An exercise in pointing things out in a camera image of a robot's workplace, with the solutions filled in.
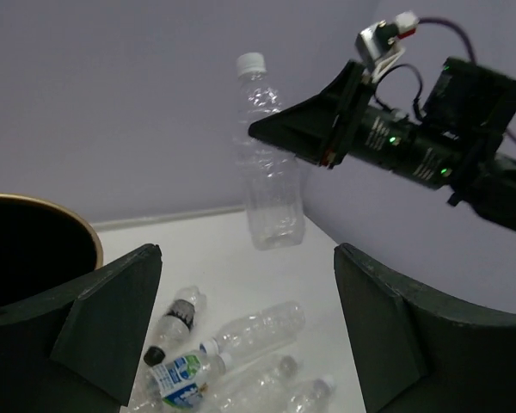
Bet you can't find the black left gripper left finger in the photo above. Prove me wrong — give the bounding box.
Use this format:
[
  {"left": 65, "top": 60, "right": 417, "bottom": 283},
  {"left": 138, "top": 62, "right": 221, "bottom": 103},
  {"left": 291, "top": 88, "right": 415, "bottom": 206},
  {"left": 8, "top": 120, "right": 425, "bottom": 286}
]
[{"left": 0, "top": 243, "right": 162, "bottom": 412}]

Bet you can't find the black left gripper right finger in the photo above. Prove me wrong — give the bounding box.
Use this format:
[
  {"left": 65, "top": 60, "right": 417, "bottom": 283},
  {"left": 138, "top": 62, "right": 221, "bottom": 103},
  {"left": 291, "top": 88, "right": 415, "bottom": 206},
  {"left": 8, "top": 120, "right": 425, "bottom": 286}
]
[{"left": 334, "top": 243, "right": 516, "bottom": 412}]

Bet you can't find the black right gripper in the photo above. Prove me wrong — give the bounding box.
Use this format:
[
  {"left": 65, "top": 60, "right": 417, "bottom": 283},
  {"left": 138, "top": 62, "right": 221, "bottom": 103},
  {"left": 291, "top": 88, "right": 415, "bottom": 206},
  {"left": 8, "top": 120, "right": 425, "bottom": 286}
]
[{"left": 347, "top": 58, "right": 516, "bottom": 231}]

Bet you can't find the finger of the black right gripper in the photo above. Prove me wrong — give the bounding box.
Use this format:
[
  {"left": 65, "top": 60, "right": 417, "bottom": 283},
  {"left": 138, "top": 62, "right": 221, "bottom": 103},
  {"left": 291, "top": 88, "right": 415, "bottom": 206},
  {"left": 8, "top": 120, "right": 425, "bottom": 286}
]
[{"left": 248, "top": 60, "right": 370, "bottom": 169}]

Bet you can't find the tall clear plastic bottle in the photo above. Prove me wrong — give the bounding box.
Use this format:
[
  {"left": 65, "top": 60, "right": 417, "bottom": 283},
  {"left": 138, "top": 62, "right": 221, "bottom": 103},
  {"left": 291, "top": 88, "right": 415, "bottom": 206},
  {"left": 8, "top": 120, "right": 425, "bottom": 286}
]
[{"left": 233, "top": 52, "right": 305, "bottom": 250}]

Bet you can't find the black-label black-cap bottle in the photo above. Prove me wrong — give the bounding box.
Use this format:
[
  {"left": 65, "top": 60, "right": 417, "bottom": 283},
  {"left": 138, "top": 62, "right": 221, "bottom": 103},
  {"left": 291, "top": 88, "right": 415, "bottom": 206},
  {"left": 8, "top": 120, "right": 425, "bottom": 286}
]
[{"left": 143, "top": 286, "right": 207, "bottom": 367}]

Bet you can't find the clear bottle white cap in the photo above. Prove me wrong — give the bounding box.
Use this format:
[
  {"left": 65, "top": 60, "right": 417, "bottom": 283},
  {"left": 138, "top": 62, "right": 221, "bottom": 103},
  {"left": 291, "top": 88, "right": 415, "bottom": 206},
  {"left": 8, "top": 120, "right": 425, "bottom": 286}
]
[{"left": 199, "top": 301, "right": 305, "bottom": 364}]

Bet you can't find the clear crushed bottle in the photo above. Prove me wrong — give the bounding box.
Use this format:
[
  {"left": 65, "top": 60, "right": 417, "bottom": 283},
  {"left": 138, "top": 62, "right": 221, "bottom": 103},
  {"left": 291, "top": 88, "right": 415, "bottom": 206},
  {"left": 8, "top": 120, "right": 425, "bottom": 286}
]
[{"left": 198, "top": 354, "right": 300, "bottom": 412}]

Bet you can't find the orange cylindrical bin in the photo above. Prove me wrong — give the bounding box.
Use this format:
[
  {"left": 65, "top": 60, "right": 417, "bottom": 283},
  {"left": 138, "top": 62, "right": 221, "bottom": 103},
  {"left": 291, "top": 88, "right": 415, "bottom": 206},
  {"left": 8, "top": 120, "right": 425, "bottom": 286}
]
[{"left": 0, "top": 194, "right": 103, "bottom": 308}]

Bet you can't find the blue-green label bottle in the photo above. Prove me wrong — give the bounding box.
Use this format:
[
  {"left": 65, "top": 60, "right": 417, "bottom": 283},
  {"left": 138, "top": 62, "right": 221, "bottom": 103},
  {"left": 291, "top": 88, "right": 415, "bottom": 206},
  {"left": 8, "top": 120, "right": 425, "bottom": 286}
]
[{"left": 150, "top": 350, "right": 233, "bottom": 412}]

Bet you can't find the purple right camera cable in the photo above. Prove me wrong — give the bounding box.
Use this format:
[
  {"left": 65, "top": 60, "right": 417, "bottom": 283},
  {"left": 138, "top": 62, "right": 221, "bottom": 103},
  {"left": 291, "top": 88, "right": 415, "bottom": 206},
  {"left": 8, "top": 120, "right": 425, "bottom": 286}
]
[{"left": 416, "top": 15, "right": 516, "bottom": 157}]

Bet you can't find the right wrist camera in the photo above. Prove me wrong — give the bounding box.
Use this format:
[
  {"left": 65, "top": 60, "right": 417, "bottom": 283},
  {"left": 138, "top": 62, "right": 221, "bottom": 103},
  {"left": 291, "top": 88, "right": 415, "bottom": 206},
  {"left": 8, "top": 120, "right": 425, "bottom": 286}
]
[{"left": 355, "top": 11, "right": 419, "bottom": 83}]

